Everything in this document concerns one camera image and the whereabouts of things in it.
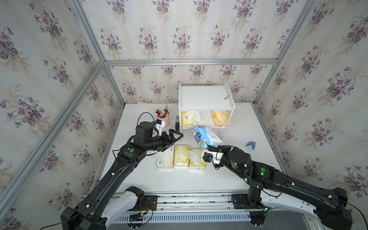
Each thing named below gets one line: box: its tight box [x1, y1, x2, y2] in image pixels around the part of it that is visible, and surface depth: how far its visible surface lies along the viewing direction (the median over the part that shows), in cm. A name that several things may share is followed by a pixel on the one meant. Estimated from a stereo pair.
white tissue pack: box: [155, 146, 175, 169], surface depth 86 cm
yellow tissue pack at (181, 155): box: [173, 144, 191, 167], surface depth 87 cm
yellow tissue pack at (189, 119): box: [181, 110, 202, 129], surface depth 87 cm
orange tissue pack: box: [211, 110, 230, 127], surface depth 87 cm
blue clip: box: [245, 140, 256, 150], surface depth 97 cm
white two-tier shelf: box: [178, 82, 236, 142], surface depth 81 cm
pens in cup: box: [155, 103, 170, 118], surface depth 102 cm
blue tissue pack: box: [192, 125, 224, 150], surface depth 73 cm
